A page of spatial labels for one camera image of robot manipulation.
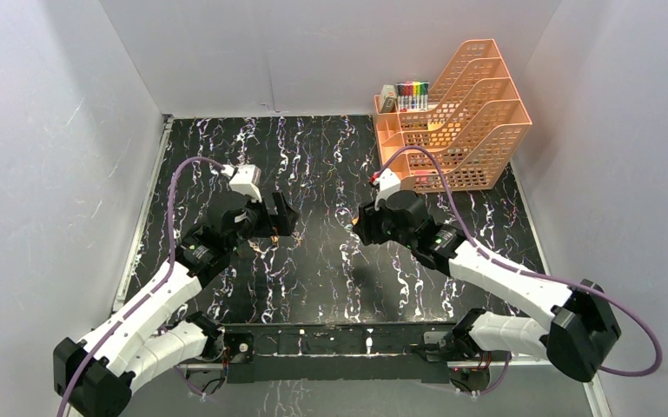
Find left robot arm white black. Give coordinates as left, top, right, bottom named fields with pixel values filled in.
left=53, top=192, right=300, bottom=416

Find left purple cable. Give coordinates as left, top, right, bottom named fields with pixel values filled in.
left=56, top=156, right=234, bottom=417

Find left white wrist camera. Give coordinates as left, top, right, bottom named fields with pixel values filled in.
left=221, top=164, right=262, bottom=202

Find aluminium left side rail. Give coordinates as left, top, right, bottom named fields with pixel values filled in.
left=111, top=114, right=175, bottom=314

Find orange plastic file organizer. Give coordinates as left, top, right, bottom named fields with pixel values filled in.
left=374, top=38, right=532, bottom=193

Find aluminium rail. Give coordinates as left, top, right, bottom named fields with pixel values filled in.
left=80, top=325, right=599, bottom=371
left=111, top=114, right=175, bottom=314

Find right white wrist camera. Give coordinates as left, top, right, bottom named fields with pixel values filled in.
left=370, top=168, right=401, bottom=210

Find grey eraser box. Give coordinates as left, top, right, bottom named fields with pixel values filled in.
left=378, top=84, right=399, bottom=113

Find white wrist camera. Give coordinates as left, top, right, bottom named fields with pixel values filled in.
left=221, top=164, right=262, bottom=202
left=370, top=168, right=401, bottom=210

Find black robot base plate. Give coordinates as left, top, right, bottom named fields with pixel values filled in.
left=218, top=321, right=493, bottom=395

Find purple cable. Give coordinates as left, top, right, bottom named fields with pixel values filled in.
left=56, top=156, right=234, bottom=417
left=376, top=145, right=664, bottom=398

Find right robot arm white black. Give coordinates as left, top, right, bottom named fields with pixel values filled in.
left=353, top=190, right=621, bottom=382

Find aluminium front rail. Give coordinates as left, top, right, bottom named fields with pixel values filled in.
left=80, top=325, right=599, bottom=371

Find coloured marker pen set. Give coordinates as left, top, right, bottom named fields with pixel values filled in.
left=395, top=81, right=430, bottom=112

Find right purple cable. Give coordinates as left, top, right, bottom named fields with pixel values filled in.
left=376, top=145, right=664, bottom=398

